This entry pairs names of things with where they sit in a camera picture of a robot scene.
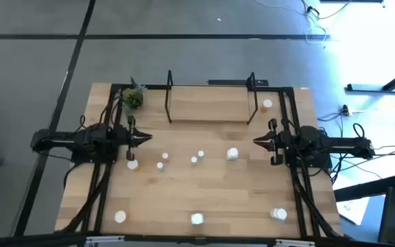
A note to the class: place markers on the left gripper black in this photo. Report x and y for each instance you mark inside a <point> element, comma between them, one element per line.
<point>129,139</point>

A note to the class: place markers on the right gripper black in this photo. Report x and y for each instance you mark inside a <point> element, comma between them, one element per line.
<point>279,140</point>

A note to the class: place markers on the large orange bottle white cap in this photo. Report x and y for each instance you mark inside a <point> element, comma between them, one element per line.
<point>133,164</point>
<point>267,103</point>

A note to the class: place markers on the small green bottle white cap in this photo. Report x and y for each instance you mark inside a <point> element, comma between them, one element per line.
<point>201,154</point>
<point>160,166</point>
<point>193,160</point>

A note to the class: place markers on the white medicine bottle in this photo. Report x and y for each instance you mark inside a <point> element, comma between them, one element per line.
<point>280,214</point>
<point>232,153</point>
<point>197,218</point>

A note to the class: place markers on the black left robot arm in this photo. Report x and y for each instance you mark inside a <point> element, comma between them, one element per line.
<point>67,140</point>

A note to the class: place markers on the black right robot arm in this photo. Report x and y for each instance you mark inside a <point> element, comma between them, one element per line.
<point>338,144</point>

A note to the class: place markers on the potted green succulent plant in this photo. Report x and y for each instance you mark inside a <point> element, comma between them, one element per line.
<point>132,99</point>

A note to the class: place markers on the black flat strip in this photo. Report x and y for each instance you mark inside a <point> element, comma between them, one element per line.
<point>225,82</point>

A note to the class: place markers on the white bottle front left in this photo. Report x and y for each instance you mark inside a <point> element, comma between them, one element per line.
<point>120,217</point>

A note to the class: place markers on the floor power plug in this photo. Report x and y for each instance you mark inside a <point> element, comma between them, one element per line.
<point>345,110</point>

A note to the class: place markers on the black floor bar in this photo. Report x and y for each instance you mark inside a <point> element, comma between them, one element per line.
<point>365,188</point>

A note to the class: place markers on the white paper sheet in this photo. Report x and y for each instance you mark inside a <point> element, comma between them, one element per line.
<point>353,211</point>

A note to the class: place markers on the black desk stand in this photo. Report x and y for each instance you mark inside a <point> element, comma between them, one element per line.
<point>365,88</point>

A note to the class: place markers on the black table edge beam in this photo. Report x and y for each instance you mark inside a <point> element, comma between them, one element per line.
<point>29,241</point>

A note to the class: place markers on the wooden shelf black metal frame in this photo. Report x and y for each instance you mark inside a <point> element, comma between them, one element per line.
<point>183,106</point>

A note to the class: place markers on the silver metal bracket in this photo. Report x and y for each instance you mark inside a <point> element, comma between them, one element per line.
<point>295,243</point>
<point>105,239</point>

